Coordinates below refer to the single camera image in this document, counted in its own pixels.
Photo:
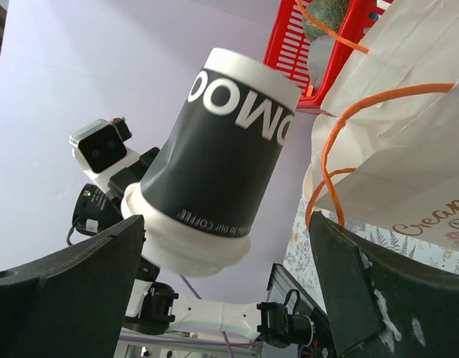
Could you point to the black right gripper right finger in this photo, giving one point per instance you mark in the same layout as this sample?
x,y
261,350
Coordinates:
x,y
380,303

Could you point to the green round melon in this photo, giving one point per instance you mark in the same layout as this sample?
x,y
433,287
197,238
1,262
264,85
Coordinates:
x,y
329,12

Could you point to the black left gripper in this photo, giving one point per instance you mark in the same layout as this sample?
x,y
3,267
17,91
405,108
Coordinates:
x,y
98,205

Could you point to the kraft paper bag orange handles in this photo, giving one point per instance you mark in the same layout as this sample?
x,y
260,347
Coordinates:
x,y
385,147

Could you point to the dark paper coffee cup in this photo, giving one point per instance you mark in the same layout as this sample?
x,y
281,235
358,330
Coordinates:
x,y
213,171

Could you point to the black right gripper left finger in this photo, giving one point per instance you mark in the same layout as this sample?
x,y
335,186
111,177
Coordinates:
x,y
71,303

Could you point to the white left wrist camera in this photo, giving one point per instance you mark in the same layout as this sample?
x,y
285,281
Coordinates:
x,y
100,151

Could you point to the red plastic shopping basket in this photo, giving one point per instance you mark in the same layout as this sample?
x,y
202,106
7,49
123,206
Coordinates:
x,y
288,48

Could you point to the grey pouch package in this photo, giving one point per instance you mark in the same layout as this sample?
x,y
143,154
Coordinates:
x,y
319,54

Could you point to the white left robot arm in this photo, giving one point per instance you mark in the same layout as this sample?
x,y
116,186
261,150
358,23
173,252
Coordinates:
x,y
155,307

